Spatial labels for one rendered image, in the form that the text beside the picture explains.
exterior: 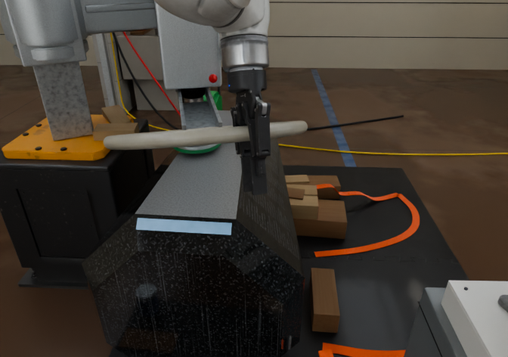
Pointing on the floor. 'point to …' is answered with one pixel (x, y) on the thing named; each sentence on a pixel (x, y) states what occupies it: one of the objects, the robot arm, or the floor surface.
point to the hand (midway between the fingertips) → (254, 175)
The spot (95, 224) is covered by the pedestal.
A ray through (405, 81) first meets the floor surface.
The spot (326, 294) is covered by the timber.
